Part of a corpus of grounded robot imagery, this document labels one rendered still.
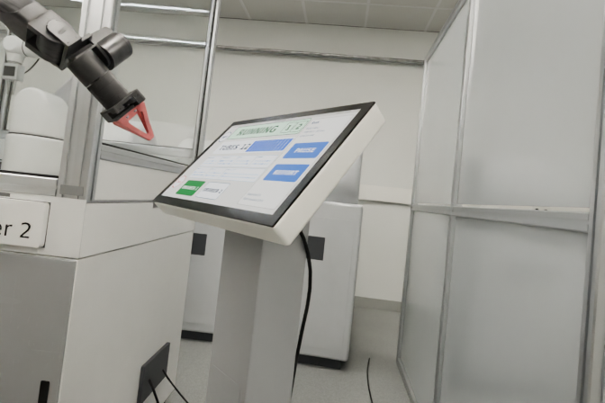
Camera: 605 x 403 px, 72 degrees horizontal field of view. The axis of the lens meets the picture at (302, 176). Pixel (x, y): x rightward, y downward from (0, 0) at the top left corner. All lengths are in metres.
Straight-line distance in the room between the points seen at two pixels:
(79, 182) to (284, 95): 3.36
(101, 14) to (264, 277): 0.78
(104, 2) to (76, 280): 0.71
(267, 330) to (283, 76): 3.69
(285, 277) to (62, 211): 0.60
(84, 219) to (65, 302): 0.21
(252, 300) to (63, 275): 0.52
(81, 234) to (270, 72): 3.50
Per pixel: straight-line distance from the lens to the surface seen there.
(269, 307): 0.88
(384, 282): 4.27
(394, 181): 4.21
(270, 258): 0.86
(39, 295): 1.24
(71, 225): 1.18
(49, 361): 1.26
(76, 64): 0.90
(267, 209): 0.67
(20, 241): 1.23
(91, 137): 1.17
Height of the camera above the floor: 1.01
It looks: 3 degrees up
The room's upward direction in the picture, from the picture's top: 6 degrees clockwise
